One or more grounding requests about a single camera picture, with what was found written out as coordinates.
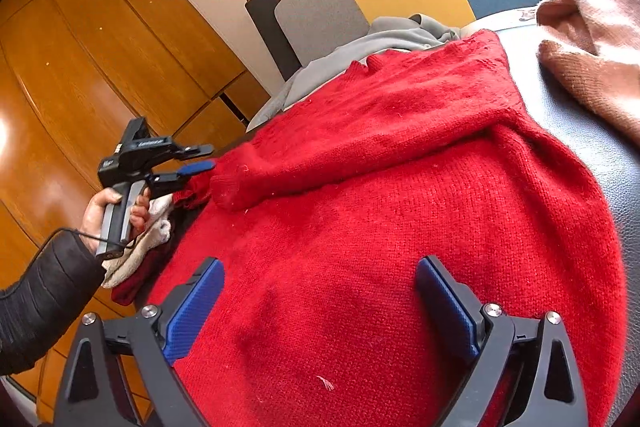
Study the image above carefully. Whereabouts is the red knitted sweater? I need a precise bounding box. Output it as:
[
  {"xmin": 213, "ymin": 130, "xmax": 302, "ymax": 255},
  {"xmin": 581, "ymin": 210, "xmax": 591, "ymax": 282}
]
[{"xmin": 150, "ymin": 30, "xmax": 627, "ymax": 426}]

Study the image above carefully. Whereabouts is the black puffer jacket forearm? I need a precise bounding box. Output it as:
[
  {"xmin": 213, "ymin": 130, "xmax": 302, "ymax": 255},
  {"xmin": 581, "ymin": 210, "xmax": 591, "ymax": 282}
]
[{"xmin": 1, "ymin": 230, "xmax": 105, "ymax": 375}]

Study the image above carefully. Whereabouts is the person's left hand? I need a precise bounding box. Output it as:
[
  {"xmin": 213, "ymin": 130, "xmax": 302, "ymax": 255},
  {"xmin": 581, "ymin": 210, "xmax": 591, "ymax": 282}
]
[{"xmin": 79, "ymin": 187, "xmax": 151, "ymax": 254}]

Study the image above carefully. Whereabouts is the white folded knit garment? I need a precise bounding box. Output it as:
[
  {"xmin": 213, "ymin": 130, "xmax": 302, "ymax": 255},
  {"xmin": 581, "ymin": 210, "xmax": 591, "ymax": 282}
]
[{"xmin": 101, "ymin": 194, "xmax": 174, "ymax": 289}]

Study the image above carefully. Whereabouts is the wooden wardrobe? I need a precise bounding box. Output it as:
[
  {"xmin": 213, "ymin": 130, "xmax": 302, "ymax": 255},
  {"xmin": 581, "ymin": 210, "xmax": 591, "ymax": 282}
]
[{"xmin": 0, "ymin": 0, "xmax": 271, "ymax": 425}]

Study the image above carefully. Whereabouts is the grey hoodie garment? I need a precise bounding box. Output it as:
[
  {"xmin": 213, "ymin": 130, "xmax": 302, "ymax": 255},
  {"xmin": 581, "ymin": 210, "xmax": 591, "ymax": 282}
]
[{"xmin": 247, "ymin": 14, "xmax": 460, "ymax": 131}]

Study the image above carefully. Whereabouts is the white pillow with print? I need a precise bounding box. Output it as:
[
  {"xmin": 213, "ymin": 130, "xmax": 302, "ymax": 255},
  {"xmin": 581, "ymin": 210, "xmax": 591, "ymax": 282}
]
[{"xmin": 460, "ymin": 6, "xmax": 537, "ymax": 38}]

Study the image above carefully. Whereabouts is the pink brown knit sweater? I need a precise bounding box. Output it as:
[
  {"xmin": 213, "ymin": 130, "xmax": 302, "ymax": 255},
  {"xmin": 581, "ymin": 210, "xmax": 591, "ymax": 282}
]
[{"xmin": 536, "ymin": 0, "xmax": 639, "ymax": 143}]

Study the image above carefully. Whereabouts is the black cable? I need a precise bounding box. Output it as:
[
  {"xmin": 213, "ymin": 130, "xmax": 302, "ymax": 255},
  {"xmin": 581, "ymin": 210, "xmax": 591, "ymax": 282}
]
[{"xmin": 30, "ymin": 227, "xmax": 137, "ymax": 264}]

